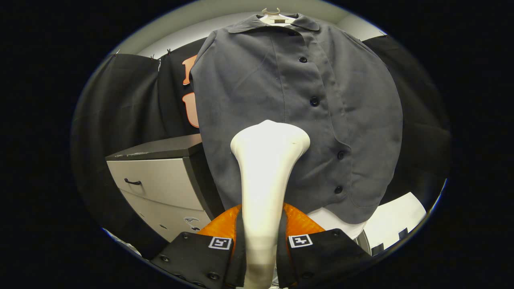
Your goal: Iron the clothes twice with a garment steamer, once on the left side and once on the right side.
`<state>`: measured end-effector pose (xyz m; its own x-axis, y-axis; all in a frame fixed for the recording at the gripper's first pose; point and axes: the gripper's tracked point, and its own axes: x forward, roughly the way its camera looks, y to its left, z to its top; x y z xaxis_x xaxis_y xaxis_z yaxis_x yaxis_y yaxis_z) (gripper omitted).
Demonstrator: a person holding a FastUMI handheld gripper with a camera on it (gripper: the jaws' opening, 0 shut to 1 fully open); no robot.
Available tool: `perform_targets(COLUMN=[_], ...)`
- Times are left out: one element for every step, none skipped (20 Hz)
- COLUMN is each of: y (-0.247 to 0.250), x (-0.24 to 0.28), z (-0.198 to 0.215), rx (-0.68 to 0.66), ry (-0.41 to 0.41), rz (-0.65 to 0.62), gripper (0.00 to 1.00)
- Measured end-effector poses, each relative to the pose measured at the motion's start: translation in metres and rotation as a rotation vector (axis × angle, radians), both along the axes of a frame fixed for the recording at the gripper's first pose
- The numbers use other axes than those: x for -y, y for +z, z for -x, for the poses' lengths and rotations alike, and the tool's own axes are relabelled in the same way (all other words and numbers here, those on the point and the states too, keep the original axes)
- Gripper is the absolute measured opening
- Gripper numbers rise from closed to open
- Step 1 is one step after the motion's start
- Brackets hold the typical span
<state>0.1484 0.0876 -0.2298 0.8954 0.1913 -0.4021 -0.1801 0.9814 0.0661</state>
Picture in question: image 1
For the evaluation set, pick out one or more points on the grey buttoned sleeveless shirt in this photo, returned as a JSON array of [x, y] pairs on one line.
[[261, 80]]

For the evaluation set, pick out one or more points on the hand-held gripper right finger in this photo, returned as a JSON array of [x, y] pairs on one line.
[[282, 257]]

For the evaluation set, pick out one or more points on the white mannequin torso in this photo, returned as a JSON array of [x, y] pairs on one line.
[[333, 222]]

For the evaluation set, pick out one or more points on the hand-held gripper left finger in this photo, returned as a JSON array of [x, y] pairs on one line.
[[240, 257]]

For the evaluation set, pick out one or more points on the grey drawer cabinet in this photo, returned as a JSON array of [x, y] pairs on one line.
[[160, 180]]

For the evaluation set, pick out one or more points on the black backdrop cloth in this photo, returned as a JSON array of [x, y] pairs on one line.
[[132, 100]]

